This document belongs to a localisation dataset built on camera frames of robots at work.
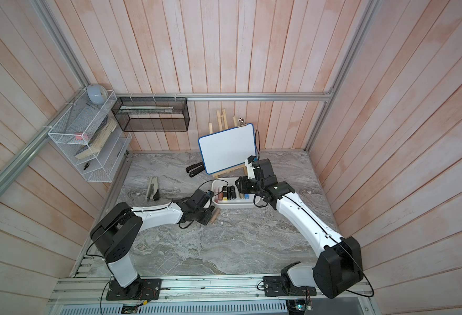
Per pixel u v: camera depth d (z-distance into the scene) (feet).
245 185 2.34
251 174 2.36
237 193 3.29
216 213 3.05
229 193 3.26
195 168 3.62
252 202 2.29
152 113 3.48
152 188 3.34
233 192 3.31
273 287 2.39
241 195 3.22
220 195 3.22
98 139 2.62
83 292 2.48
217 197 3.21
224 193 3.26
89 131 2.55
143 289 2.37
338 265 1.31
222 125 3.04
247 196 3.22
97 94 2.68
